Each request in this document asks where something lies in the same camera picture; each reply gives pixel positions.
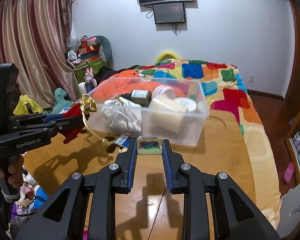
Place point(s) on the cream plastic cup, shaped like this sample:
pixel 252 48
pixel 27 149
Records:
pixel 167 114

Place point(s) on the pink satin curtain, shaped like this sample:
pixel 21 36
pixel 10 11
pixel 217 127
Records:
pixel 33 36

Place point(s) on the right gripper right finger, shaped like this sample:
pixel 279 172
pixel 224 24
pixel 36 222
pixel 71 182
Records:
pixel 213 204

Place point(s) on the small green tin box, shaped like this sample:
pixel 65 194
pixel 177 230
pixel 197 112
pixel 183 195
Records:
pixel 149 146

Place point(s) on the yellow cloth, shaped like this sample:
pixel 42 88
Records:
pixel 27 105

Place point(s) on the white round lid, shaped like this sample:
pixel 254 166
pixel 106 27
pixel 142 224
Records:
pixel 190 104

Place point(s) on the dark purple garment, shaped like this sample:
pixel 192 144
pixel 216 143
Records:
pixel 105 72

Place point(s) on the red velvet pouch gold drawstring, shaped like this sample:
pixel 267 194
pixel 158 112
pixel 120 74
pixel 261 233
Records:
pixel 78 116

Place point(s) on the clear plastic storage bin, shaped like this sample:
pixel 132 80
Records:
pixel 190 131

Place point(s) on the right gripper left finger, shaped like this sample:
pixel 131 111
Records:
pixel 82 199

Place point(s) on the white cloth pouch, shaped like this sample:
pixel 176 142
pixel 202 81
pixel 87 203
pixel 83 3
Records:
pixel 122 115

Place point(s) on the pink round jar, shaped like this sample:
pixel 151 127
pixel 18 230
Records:
pixel 164 90

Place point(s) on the teal dinosaur plush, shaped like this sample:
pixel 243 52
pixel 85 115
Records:
pixel 61 102

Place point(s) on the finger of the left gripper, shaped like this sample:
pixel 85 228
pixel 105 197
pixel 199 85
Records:
pixel 62 127
pixel 38 119

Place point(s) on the yellow curved pillow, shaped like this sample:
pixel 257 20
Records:
pixel 167 54

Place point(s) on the small wall monitor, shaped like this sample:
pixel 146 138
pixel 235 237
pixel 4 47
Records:
pixel 169 13

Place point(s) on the grey plush cushion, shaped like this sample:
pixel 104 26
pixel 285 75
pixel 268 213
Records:
pixel 105 50

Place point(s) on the pink rabbit toy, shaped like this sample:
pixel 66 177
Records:
pixel 89 77

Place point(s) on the orange puffer jacket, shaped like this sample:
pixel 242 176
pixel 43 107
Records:
pixel 128 80

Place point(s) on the colourful patchwork quilt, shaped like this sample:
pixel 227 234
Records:
pixel 224 90

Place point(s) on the pink croc shoe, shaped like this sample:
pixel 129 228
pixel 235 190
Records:
pixel 288 173

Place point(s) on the brown wooden door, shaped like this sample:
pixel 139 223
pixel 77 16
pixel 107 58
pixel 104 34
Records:
pixel 293 94

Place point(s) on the blue card packet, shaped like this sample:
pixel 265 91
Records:
pixel 122 141

